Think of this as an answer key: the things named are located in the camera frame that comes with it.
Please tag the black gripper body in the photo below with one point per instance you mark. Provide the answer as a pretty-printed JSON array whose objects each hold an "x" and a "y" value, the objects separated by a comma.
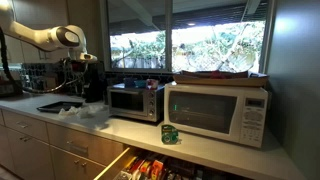
[{"x": 77, "y": 71}]

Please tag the glass toaster oven door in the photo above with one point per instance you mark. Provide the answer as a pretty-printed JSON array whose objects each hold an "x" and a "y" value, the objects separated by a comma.
[{"x": 127, "y": 101}]

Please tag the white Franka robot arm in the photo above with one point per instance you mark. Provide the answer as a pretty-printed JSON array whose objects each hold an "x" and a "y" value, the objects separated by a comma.
[{"x": 40, "y": 36}]

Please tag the silver toaster oven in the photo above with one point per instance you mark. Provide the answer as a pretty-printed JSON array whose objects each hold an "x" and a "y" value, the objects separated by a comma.
[{"x": 156, "y": 103}]

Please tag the open wooden drawer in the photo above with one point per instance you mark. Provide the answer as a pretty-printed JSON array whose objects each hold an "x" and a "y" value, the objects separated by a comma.
[{"x": 116, "y": 163}]

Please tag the wooden cabinet door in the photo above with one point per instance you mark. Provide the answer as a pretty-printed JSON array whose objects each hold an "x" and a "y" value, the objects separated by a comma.
[{"x": 30, "y": 158}]

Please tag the white microwave oven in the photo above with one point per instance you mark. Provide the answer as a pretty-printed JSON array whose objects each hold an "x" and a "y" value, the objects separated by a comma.
[{"x": 216, "y": 113}]

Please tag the black coffee maker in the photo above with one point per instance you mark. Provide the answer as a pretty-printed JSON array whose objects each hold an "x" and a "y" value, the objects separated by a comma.
[{"x": 95, "y": 86}]

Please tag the crumpled white plastic wrap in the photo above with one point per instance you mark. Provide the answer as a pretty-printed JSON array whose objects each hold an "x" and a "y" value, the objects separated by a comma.
[{"x": 85, "y": 110}]

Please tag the brown cardboard box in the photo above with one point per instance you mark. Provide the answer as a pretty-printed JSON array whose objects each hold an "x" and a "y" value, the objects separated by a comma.
[{"x": 50, "y": 82}]

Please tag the black baking tray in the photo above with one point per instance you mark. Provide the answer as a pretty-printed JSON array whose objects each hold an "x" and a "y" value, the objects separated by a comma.
[{"x": 55, "y": 106}]

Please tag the blue container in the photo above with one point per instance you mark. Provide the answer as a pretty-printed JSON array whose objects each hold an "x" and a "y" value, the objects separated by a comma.
[{"x": 129, "y": 83}]

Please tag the wide wooden drawer front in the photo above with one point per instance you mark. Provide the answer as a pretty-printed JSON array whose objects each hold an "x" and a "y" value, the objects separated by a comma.
[{"x": 83, "y": 145}]

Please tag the teal container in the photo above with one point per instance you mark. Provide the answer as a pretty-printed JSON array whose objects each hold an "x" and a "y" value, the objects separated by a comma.
[{"x": 140, "y": 84}]

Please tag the small wooden drawer front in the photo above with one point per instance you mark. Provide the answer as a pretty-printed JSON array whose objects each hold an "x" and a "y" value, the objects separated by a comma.
[{"x": 25, "y": 125}]

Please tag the dark countertop appliance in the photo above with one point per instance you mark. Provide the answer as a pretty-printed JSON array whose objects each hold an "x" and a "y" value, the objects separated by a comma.
[{"x": 8, "y": 88}]

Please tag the red and white packet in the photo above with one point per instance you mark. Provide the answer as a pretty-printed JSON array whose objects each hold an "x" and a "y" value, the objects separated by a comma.
[{"x": 152, "y": 83}]

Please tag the green tape dispenser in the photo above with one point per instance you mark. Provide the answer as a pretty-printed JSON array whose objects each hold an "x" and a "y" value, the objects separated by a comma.
[{"x": 169, "y": 135}]

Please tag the red package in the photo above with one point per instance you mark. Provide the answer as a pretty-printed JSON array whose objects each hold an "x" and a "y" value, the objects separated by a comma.
[{"x": 145, "y": 166}]

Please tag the orange package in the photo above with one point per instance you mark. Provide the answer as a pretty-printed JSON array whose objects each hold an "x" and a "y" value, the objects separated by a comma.
[{"x": 156, "y": 169}]

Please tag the flat cardboard tray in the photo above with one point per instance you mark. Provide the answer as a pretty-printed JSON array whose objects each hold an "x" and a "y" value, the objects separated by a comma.
[{"x": 220, "y": 81}]

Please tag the grey window frame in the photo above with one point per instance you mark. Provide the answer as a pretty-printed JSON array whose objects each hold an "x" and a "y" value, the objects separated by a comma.
[{"x": 168, "y": 36}]

